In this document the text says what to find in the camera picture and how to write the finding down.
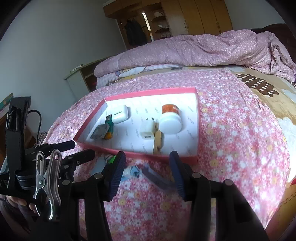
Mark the green blue cartoon figurine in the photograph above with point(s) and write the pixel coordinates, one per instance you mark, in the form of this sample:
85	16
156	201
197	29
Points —
109	159

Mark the pink floral bed sheet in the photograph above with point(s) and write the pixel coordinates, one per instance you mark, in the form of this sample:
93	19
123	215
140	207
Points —
69	123

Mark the dark wooden headboard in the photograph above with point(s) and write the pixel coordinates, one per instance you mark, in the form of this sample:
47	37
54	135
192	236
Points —
275	30

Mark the purple floral quilt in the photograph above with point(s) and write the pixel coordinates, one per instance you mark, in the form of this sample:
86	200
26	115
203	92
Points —
263	52

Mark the white usb charger plug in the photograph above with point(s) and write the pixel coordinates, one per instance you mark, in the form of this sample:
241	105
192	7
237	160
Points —
147	129

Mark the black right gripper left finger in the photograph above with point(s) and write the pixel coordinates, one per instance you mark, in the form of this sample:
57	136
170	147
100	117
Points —
102	186

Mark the white earbuds case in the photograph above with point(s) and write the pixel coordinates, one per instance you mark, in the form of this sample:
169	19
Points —
119	114

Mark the grey bedside cabinet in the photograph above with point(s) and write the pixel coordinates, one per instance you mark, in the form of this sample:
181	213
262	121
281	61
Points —
82	80

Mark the grey plastic block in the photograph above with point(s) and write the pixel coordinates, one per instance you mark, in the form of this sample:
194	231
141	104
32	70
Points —
99	132

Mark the grey curved claw tool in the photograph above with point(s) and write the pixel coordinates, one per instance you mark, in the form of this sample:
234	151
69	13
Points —
157	180

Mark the wooden wardrobe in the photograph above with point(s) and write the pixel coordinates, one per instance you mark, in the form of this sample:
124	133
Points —
164	19

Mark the green lighter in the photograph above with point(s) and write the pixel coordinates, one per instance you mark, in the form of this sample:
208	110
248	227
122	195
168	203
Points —
109	133

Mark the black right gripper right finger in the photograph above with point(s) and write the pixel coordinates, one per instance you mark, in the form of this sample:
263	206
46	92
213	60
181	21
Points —
193	186

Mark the pink shallow cardboard box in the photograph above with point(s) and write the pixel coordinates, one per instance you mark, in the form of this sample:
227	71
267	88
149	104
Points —
142	105

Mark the person hand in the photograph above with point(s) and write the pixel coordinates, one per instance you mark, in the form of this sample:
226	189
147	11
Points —
15	202

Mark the wooden stand piece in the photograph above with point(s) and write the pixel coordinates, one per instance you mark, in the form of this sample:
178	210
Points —
157	141

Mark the white jar orange label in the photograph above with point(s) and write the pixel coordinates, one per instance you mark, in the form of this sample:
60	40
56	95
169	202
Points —
170	122

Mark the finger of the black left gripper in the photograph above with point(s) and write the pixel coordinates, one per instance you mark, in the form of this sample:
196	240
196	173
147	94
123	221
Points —
79	158
63	146

